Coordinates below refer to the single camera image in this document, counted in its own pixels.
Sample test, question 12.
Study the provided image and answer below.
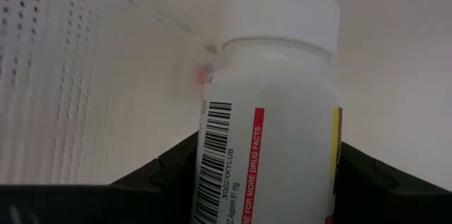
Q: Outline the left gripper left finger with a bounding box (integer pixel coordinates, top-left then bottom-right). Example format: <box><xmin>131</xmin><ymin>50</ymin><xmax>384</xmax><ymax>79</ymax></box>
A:
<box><xmin>0</xmin><ymin>131</ymin><xmax>199</xmax><ymax>224</ymax></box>

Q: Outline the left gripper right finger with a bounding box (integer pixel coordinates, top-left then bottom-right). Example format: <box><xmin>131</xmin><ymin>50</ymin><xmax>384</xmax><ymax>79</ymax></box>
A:
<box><xmin>333</xmin><ymin>141</ymin><xmax>452</xmax><ymax>224</ymax></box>

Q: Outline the white aspirin bottle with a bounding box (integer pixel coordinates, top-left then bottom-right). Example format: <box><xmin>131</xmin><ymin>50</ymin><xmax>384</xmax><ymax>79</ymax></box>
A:
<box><xmin>190</xmin><ymin>0</ymin><xmax>343</xmax><ymax>224</ymax></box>

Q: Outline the white perforated plastic basket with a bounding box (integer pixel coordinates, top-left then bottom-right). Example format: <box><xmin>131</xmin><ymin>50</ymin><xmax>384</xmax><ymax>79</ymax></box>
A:
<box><xmin>0</xmin><ymin>0</ymin><xmax>452</xmax><ymax>193</ymax></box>

